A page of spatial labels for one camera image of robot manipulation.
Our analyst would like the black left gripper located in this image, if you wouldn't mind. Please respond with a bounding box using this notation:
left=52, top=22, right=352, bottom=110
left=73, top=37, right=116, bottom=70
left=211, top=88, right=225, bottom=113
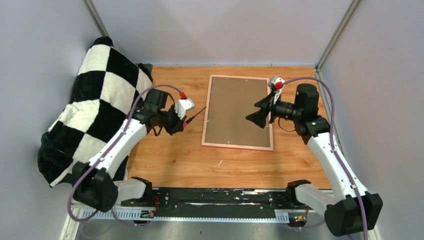
left=157, top=104, right=187, bottom=136

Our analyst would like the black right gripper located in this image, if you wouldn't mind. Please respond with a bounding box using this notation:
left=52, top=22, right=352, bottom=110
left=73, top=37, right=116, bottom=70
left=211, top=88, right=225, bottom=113
left=245, top=90, right=302, bottom=129

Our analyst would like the pink handled screwdriver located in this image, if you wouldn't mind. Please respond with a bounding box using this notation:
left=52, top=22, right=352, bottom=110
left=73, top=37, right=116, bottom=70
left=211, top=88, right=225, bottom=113
left=182, top=106, right=207, bottom=129

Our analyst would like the pink picture frame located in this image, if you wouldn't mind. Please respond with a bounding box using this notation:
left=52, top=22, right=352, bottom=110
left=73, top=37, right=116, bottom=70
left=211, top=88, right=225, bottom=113
left=201, top=74, right=275, bottom=152

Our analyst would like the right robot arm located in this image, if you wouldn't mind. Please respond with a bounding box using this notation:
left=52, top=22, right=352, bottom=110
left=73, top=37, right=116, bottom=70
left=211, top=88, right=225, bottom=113
left=246, top=82, right=383, bottom=237

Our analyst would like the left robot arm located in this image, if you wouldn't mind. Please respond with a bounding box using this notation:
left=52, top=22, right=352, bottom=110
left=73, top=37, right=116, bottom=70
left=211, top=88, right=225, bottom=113
left=70, top=86, right=195, bottom=213

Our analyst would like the black white checkered pillow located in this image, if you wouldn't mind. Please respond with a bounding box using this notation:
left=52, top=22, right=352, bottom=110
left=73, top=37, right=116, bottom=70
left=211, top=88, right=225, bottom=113
left=37, top=36, right=153, bottom=187

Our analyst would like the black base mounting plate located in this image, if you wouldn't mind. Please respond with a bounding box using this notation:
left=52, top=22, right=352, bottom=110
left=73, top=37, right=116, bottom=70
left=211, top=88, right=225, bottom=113
left=119, top=187, right=313, bottom=222

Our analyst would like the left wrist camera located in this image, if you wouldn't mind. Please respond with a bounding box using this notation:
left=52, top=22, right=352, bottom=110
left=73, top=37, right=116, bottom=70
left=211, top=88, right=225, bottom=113
left=174, top=98, right=195, bottom=120

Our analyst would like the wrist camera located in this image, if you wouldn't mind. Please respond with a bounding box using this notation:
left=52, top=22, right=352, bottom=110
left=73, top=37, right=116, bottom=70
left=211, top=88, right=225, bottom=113
left=174, top=98, right=195, bottom=120
left=267, top=75, right=286, bottom=104

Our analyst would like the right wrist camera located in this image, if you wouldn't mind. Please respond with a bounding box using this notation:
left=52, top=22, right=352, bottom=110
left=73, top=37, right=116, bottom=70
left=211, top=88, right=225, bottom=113
left=267, top=75, right=286, bottom=104

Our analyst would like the brown frame backing board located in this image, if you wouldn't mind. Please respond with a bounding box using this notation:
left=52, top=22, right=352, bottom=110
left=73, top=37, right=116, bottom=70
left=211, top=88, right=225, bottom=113
left=204, top=76, right=271, bottom=148

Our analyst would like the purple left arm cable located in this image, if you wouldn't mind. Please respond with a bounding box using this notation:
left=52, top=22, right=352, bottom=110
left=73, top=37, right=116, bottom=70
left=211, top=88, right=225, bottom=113
left=67, top=84, right=185, bottom=228

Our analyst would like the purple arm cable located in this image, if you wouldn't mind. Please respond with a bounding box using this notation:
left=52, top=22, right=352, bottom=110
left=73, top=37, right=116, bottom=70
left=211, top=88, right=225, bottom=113
left=67, top=84, right=185, bottom=228
left=281, top=76, right=369, bottom=240

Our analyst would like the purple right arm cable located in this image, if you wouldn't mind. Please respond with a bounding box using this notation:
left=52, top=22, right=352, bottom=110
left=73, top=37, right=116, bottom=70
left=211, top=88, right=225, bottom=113
left=281, top=76, right=369, bottom=240

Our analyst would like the white slotted cable duct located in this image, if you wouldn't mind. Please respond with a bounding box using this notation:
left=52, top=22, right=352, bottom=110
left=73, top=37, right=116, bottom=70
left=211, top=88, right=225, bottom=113
left=79, top=207, right=291, bottom=223

